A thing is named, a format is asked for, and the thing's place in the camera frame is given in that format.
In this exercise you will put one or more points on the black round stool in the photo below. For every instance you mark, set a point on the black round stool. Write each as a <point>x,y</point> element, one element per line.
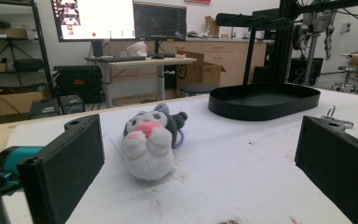
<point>197,88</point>

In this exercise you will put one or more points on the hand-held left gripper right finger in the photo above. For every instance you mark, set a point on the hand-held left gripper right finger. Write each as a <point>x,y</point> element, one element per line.
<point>338,168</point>

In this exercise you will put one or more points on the black metal frame post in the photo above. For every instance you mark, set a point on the black metal frame post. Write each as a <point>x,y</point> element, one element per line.
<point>284,46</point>

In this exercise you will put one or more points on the low open cardboard box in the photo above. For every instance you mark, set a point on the low open cardboard box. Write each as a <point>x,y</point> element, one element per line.
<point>9,104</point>

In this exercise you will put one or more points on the wooden desk with grey legs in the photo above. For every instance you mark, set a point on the wooden desk with grey legs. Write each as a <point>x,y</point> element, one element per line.
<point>143,63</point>

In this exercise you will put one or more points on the large bright monitor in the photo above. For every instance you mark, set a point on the large bright monitor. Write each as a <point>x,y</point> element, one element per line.
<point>105,18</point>

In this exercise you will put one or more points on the large cardboard box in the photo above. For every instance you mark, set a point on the large cardboard box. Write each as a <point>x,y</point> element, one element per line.
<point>205,73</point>

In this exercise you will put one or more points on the grey and white plush toy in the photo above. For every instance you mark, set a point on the grey and white plush toy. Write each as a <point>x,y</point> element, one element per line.
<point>149,152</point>

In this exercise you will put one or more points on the black keyboard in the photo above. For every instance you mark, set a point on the black keyboard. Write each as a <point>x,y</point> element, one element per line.
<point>122,58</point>

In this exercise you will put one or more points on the grey power supply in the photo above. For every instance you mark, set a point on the grey power supply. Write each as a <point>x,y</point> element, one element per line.
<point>72,105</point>
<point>45,109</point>

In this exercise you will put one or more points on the wooden cabinet counter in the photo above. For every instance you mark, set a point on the wooden cabinet counter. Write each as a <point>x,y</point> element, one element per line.
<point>227,56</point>

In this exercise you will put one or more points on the dark monitor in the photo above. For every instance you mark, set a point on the dark monitor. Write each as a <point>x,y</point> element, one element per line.
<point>160,20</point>

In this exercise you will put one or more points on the black rack with tray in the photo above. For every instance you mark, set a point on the black rack with tray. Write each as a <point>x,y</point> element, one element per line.
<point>261,102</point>

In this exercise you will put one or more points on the chrome stool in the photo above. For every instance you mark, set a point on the chrome stool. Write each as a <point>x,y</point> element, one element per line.
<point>348,77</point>

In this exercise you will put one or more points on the black metal shelf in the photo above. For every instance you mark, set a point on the black metal shelf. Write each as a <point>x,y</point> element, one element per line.
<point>40,37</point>

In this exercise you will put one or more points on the white foam mat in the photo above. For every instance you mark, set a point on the white foam mat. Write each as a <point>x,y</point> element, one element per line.
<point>230,171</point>

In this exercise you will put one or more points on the black equipment case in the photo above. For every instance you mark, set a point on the black equipment case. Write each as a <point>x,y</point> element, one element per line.
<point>77,82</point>

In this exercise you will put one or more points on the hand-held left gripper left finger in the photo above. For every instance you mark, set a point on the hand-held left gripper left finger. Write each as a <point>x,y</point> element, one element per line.
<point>62,168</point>

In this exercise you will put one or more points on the white crumpled object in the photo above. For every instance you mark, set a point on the white crumpled object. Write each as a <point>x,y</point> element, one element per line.
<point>137,49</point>

